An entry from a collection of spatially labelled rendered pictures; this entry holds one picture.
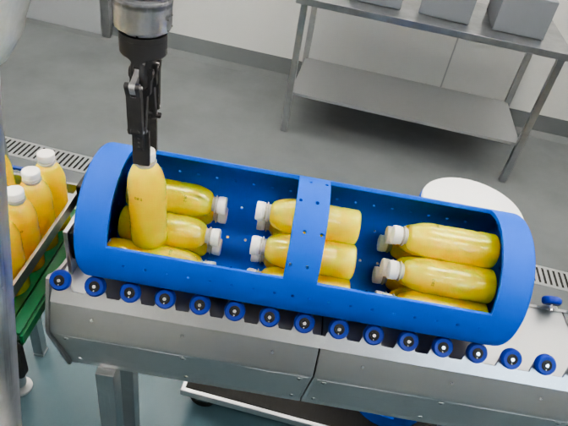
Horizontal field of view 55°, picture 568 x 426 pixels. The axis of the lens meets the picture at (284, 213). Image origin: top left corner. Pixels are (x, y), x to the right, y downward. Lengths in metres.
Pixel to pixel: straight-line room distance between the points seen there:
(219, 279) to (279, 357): 0.27
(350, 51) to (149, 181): 3.48
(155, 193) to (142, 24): 0.32
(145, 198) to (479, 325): 0.68
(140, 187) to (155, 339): 0.38
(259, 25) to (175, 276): 3.51
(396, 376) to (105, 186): 0.73
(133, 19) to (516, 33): 2.94
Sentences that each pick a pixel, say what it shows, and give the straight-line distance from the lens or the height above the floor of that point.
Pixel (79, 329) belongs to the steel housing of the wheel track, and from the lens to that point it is 1.30.
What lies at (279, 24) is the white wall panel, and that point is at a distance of 4.40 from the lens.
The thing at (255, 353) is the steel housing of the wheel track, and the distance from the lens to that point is 1.23.
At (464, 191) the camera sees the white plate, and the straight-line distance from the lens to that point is 1.59.
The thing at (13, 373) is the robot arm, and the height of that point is 1.51.
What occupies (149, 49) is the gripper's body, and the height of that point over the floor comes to 1.50.
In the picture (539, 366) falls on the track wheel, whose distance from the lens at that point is 1.32.
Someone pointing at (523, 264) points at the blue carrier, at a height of 1.21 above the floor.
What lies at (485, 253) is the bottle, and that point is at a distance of 1.15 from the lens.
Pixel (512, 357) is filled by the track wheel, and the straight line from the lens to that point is 1.29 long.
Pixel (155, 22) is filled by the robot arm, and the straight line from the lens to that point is 0.87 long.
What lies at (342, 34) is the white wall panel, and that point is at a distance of 4.34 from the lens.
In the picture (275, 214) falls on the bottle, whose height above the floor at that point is 1.18.
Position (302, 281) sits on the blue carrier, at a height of 1.12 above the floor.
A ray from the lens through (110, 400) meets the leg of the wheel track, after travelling 1.58.
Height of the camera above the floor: 1.85
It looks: 38 degrees down
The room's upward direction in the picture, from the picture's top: 11 degrees clockwise
